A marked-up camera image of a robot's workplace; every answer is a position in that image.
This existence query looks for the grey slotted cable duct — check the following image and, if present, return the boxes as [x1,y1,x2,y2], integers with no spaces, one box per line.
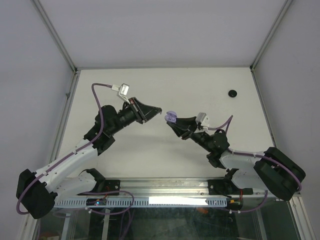
[55,196,227,209]

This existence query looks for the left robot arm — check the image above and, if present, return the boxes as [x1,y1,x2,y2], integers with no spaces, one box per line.
[16,97,162,220]

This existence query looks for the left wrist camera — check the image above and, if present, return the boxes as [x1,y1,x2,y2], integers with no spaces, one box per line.
[111,83,130,104]

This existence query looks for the aluminium frame post right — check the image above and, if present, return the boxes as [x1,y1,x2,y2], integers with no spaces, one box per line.
[249,0,295,72]

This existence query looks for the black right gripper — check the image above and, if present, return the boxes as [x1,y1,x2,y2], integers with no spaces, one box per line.
[167,116,213,153]

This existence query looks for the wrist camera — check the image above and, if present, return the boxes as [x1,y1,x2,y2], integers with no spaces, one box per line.
[111,83,130,104]
[195,112,210,132]

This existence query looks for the aluminium frame post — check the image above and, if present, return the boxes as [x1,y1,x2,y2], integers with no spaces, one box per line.
[30,0,77,74]
[249,0,295,72]

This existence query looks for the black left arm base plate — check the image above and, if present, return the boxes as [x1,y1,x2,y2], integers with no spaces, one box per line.
[89,179,121,195]

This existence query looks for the black charging case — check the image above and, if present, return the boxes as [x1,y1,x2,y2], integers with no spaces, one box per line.
[228,89,238,98]

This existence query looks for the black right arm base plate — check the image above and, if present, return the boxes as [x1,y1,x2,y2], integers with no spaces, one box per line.
[207,178,254,198]

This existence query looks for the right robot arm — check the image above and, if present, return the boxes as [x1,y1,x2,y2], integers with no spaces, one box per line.
[165,111,306,201]

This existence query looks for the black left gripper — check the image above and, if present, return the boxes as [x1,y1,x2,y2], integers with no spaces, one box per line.
[109,97,162,135]

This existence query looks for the lilac charging case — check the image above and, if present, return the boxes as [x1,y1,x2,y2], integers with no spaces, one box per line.
[164,110,178,123]

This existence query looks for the aluminium frame post left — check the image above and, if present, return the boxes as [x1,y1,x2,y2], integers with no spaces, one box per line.
[30,0,77,74]

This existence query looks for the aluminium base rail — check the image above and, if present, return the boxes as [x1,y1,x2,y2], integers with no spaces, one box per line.
[59,176,301,201]

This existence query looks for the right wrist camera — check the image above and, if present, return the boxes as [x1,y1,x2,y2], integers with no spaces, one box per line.
[195,112,210,132]

